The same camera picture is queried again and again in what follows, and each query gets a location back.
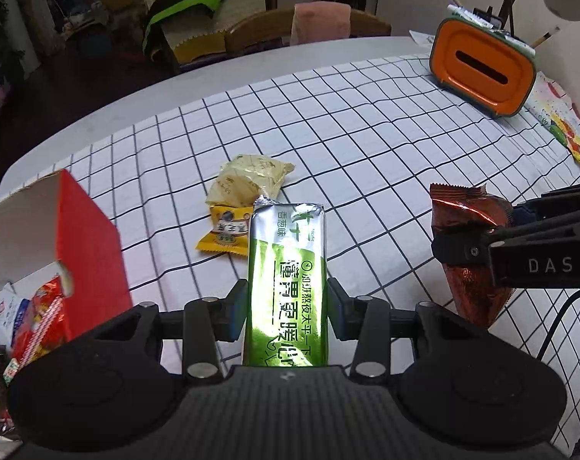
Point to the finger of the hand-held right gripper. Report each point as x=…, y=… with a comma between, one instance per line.
x=558, y=206
x=462, y=248

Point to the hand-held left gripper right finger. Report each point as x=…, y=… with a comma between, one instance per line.
x=334, y=309

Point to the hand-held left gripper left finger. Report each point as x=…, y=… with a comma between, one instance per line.
x=237, y=309

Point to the copper red foil packet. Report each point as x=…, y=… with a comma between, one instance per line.
x=467, y=213

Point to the green foil snack packet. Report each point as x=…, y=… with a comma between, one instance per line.
x=287, y=278

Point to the red cardboard box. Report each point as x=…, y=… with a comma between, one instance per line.
x=93, y=249

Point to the red and white snack packet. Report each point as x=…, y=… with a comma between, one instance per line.
x=36, y=316

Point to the yellow pastry packet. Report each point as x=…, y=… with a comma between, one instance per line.
x=225, y=237

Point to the colourful printed paper mat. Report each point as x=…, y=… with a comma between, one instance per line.
x=567, y=129

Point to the pale yellow snack packet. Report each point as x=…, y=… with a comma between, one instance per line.
x=251, y=177

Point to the white checked tablecloth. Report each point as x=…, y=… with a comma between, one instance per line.
x=366, y=129

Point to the orange tissue box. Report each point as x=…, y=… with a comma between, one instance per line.
x=481, y=67

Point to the paint brush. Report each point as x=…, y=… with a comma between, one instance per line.
x=546, y=37

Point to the white paper sheet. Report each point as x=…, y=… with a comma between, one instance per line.
x=421, y=38

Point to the pink towel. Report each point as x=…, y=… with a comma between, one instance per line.
x=318, y=21

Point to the wooden chair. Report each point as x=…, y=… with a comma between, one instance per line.
x=251, y=33

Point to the cream cloth with yellow fringe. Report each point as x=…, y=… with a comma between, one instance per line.
x=237, y=9

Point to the black and green jacket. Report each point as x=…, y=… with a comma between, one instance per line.
x=194, y=5

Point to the dark leafy plant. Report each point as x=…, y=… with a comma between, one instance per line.
x=4, y=28

